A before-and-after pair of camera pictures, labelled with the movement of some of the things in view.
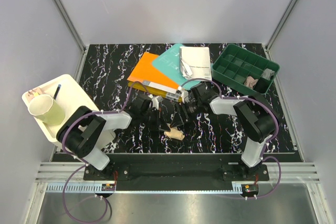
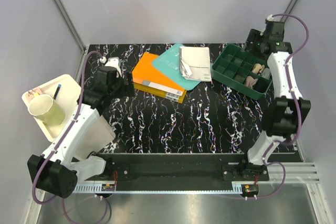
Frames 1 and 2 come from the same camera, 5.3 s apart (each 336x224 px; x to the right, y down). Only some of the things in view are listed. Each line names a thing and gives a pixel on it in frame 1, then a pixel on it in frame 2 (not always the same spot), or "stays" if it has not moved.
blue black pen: x=57 y=91 stays
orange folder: x=144 y=70 stays
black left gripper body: x=152 y=118 to x=118 y=90
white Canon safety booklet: x=195 y=62 stays
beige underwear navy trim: x=175 y=133 to x=258 y=68
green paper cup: x=43 y=107 stays
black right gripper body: x=188 y=109 to x=256 y=39
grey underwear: x=267 y=73 stays
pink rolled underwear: x=250 y=82 stays
